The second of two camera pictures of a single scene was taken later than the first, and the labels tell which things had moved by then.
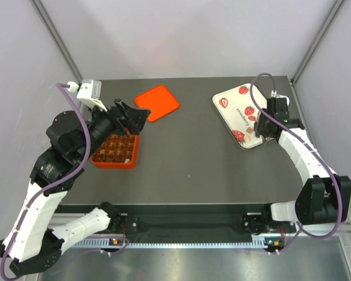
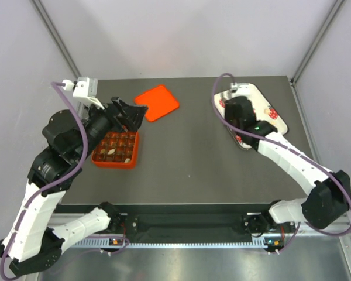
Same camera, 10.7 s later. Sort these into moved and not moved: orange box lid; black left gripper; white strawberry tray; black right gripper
Moved: black right gripper
Not moved: black left gripper; white strawberry tray; orange box lid
